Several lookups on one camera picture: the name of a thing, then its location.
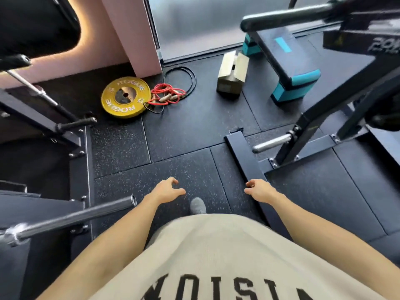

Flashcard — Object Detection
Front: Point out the red jump rope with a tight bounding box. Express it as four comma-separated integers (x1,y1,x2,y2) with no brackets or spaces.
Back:
147,83,187,106

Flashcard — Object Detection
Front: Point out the cardboard box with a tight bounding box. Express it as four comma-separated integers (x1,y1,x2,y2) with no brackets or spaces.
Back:
216,50,250,95

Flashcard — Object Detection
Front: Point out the grey shoe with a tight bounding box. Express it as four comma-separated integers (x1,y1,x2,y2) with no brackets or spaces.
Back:
190,197,207,215

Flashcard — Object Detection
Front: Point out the person's right hand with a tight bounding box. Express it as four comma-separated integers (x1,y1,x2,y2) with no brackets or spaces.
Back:
244,179,279,205

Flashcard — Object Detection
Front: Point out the person's right forearm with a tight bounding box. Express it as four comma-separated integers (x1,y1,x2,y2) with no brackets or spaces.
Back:
269,190,400,300

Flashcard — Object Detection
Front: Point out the black resistance band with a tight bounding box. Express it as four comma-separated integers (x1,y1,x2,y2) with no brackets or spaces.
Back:
144,67,197,114

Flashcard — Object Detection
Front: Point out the black padded seat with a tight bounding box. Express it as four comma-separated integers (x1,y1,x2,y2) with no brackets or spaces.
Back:
0,0,82,60

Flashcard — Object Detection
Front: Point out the person's left forearm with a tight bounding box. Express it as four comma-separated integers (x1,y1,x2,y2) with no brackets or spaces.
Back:
37,193,160,300

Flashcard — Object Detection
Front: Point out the black squat rack frame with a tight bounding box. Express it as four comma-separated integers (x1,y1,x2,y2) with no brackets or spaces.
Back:
0,54,98,300

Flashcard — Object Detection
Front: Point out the person's left hand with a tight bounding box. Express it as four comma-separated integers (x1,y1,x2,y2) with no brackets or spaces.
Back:
150,177,187,206

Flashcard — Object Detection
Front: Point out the black weight machine frame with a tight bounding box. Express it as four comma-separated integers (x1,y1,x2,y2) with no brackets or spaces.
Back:
224,0,400,244

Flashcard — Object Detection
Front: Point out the frosted glass window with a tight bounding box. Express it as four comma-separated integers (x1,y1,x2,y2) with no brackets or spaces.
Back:
147,0,341,62

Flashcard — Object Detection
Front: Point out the steel barbell sleeve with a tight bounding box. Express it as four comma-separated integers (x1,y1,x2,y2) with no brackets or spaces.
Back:
0,195,137,247

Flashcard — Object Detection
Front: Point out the black teal step platform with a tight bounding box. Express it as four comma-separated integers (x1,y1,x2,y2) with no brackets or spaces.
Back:
241,27,322,104

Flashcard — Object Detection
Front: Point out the beige printed t-shirt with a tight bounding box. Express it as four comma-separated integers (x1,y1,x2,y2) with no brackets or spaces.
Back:
89,214,380,300

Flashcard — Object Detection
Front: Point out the yellow weight plate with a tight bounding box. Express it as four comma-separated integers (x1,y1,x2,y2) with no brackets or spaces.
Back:
101,77,152,119

